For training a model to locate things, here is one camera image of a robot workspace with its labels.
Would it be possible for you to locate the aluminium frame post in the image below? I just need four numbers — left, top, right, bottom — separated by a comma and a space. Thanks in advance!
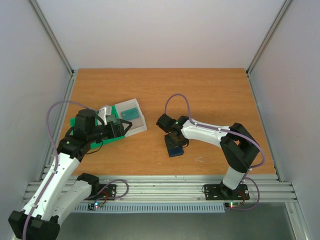
27, 0, 74, 76
245, 0, 293, 78

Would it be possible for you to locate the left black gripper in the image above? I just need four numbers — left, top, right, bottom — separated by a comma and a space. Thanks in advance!
88, 119, 133, 144

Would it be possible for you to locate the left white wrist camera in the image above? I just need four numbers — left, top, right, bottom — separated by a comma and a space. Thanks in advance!
98, 105, 112, 125

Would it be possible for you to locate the right small circuit board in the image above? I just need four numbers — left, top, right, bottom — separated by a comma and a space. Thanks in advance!
224, 201, 243, 209

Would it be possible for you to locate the left aluminium frame post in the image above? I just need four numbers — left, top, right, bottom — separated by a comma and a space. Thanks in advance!
27, 0, 74, 76

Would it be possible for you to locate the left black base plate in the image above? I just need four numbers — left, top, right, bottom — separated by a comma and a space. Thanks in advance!
85, 184, 117, 201

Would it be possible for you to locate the grey slotted cable duct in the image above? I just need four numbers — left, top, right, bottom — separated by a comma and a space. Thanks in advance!
73, 202, 225, 214

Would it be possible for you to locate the small circuit board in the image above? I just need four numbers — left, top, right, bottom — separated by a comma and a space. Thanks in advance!
87, 202, 104, 211
224, 201, 243, 209

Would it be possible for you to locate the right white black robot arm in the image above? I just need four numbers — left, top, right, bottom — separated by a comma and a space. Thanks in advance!
156, 113, 261, 201

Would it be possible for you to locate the green plastic tray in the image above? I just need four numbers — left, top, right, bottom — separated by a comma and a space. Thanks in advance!
65, 108, 132, 157

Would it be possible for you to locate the left small circuit board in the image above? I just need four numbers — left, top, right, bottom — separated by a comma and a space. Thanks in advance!
87, 202, 104, 211

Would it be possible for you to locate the right aluminium frame post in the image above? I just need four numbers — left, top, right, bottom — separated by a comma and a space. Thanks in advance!
245, 0, 293, 78

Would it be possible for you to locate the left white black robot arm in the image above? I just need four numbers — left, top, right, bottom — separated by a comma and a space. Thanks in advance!
8, 109, 133, 240

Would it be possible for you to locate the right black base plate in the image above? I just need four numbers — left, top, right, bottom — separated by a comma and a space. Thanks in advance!
201, 184, 250, 201

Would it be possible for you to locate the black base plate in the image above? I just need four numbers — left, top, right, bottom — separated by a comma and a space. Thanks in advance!
85, 184, 117, 201
201, 184, 250, 201

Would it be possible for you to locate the dark blue card holder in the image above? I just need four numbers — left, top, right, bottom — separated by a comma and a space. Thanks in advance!
167, 147, 184, 158

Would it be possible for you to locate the white plastic tray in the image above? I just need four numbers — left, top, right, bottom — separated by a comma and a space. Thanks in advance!
114, 98, 147, 138

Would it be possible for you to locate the aluminium front rail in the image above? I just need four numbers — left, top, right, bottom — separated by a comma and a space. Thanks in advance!
23, 174, 298, 203

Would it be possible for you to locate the teal card in white tray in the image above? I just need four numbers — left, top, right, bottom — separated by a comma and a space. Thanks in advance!
121, 107, 140, 121

